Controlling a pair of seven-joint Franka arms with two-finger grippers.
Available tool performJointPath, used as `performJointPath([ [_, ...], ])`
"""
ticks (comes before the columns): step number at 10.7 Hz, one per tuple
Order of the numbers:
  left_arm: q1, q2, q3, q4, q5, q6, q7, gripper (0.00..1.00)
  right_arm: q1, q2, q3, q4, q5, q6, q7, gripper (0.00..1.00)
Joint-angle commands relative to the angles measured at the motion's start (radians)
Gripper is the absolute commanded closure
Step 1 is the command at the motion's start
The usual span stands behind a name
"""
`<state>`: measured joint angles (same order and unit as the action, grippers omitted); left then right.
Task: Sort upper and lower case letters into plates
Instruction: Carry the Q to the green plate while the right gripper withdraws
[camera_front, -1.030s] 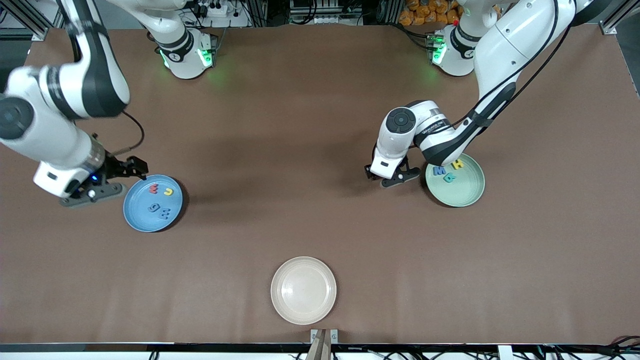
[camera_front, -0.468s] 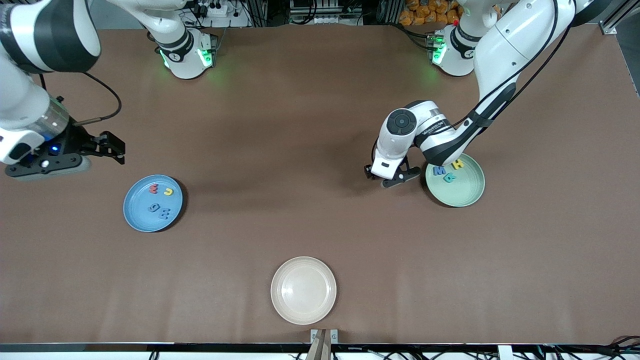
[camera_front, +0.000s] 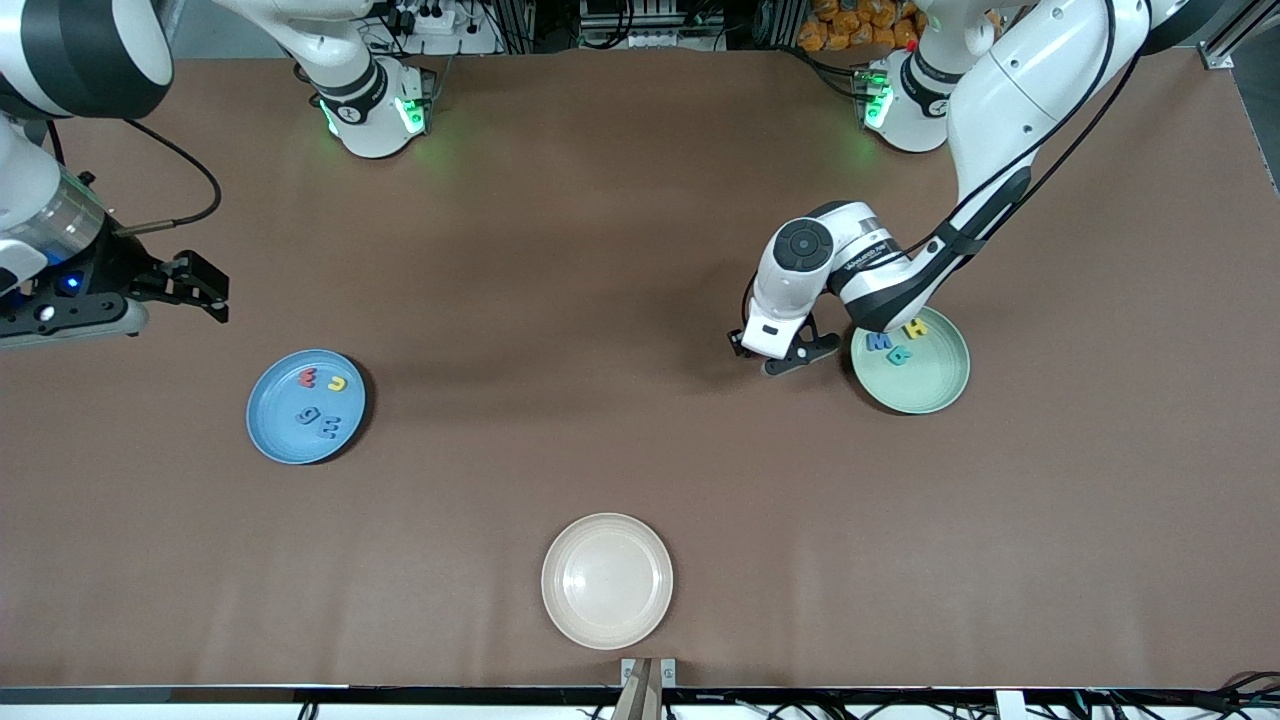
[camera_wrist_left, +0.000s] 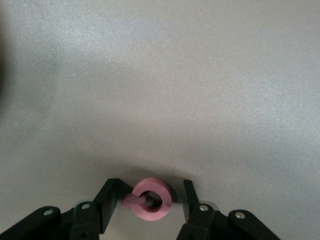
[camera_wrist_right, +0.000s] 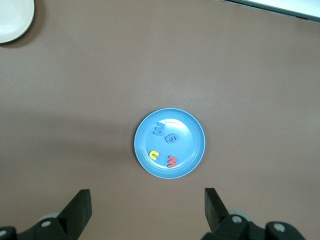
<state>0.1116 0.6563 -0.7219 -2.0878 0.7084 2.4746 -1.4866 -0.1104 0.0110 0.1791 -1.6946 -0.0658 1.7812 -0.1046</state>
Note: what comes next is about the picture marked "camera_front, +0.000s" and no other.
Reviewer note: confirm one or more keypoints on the beige plate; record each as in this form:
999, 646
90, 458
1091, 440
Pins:
607, 581

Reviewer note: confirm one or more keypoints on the blue plate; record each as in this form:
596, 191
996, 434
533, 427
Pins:
280, 435

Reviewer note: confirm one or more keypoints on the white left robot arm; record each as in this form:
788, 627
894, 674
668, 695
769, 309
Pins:
1010, 80

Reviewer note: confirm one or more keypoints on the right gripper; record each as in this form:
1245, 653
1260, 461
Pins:
112, 272

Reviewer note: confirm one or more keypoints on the teal foam letter R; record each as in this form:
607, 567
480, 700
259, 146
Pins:
900, 354

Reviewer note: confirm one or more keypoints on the blue foam letter W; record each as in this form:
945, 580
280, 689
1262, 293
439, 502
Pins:
879, 341

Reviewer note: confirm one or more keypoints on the orange bags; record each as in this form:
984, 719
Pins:
850, 25

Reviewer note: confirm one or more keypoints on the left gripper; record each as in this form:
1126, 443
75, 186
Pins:
735, 344

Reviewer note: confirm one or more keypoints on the metal table edge bracket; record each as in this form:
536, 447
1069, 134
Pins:
648, 672

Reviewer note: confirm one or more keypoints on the aluminium frame rail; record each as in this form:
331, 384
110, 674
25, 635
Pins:
1225, 45

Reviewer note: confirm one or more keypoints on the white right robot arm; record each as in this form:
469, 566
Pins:
365, 120

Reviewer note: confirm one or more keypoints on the metal equipment rack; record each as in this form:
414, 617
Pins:
650, 20

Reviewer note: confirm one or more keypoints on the white power strip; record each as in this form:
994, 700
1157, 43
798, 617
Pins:
428, 15

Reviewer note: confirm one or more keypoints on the yellow foam letter H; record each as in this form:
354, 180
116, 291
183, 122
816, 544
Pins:
916, 327

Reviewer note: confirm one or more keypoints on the blue foam letter E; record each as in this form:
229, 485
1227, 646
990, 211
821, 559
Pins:
328, 428

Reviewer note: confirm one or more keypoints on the grey-blue foam letter g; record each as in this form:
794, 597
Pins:
312, 417

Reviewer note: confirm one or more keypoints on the green plate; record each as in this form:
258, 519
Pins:
925, 385

